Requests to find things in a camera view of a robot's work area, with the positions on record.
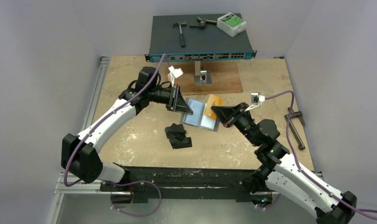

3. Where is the metal crank handle tool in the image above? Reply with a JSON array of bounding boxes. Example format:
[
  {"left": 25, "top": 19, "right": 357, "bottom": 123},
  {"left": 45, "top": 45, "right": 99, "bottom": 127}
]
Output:
[{"left": 289, "top": 111, "right": 306, "bottom": 151}]

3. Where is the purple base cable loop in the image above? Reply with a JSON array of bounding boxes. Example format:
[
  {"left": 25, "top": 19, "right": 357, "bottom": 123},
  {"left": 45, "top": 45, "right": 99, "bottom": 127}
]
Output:
[{"left": 109, "top": 181, "right": 162, "bottom": 217}]

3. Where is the blue network switch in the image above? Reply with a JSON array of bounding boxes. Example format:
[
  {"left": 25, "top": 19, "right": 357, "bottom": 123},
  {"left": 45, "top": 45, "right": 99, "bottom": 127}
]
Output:
[{"left": 145, "top": 14, "right": 257, "bottom": 63}]

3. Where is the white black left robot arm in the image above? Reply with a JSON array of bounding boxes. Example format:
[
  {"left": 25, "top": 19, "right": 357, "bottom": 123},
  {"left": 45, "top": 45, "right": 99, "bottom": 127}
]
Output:
[{"left": 61, "top": 66, "right": 193, "bottom": 191}]

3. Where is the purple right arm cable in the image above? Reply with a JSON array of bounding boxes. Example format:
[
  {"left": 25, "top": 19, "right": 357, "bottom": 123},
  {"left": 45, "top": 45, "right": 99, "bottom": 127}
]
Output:
[{"left": 264, "top": 90, "right": 377, "bottom": 217}]

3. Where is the grey metal stand base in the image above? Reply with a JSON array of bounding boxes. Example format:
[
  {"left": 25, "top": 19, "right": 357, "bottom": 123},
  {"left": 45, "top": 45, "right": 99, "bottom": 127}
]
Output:
[{"left": 194, "top": 61, "right": 212, "bottom": 85}]

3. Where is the grey card holder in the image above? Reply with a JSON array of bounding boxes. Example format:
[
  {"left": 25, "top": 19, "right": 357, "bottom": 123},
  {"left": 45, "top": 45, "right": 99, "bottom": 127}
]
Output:
[{"left": 180, "top": 98, "right": 220, "bottom": 132}]

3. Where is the single orange credit card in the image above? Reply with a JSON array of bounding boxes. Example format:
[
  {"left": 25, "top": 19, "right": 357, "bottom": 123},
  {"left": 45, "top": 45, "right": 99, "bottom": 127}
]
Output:
[{"left": 203, "top": 93, "right": 224, "bottom": 120}]

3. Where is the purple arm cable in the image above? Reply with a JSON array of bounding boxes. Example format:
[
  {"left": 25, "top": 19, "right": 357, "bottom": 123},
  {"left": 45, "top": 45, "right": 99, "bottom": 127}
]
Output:
[
  {"left": 264, "top": 90, "right": 377, "bottom": 217},
  {"left": 63, "top": 53, "right": 174, "bottom": 188}
]

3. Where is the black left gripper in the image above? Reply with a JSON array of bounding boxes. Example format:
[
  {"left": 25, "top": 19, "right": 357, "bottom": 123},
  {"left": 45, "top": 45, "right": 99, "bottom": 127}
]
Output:
[{"left": 147, "top": 84, "right": 192, "bottom": 113}]

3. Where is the white green plastic box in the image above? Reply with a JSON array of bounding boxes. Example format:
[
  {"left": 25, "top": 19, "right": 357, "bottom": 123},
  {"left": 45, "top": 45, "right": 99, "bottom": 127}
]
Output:
[{"left": 216, "top": 13, "right": 247, "bottom": 37}]

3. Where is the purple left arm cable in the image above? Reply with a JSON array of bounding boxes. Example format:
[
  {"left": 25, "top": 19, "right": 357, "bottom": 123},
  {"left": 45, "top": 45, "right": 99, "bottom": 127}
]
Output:
[{"left": 63, "top": 53, "right": 174, "bottom": 188}]

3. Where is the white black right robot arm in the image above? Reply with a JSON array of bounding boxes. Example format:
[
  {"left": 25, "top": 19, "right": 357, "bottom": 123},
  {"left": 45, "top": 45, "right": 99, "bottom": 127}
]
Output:
[{"left": 211, "top": 103, "right": 357, "bottom": 224}]

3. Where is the black credit card stack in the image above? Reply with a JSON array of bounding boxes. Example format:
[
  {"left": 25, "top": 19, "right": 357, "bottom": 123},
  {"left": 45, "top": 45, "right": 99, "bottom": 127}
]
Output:
[{"left": 164, "top": 123, "right": 192, "bottom": 149}]

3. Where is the dark metal clamp tool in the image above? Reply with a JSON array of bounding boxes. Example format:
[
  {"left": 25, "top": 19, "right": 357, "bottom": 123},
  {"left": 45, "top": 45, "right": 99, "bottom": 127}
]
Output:
[{"left": 189, "top": 16, "right": 217, "bottom": 29}]

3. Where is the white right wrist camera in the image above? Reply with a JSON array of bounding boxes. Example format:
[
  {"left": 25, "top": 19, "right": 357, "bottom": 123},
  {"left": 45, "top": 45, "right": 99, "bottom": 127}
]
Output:
[{"left": 245, "top": 92, "right": 265, "bottom": 112}]

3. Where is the aluminium frame rail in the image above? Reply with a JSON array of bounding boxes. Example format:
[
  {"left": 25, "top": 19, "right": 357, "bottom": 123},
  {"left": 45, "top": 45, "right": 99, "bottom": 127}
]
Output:
[{"left": 46, "top": 56, "right": 112, "bottom": 224}]

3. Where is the brown wooden board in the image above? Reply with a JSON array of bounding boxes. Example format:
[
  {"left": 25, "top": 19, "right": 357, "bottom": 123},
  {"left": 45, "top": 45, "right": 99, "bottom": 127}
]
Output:
[{"left": 171, "top": 61, "right": 243, "bottom": 96}]

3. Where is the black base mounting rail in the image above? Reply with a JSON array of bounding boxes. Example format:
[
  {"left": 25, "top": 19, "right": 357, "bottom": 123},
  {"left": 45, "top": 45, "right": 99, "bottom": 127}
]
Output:
[{"left": 100, "top": 166, "right": 276, "bottom": 206}]

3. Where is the small hammer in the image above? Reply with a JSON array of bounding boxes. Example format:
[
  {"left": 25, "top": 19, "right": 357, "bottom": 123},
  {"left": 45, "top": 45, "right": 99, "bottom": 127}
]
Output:
[{"left": 172, "top": 22, "right": 187, "bottom": 48}]

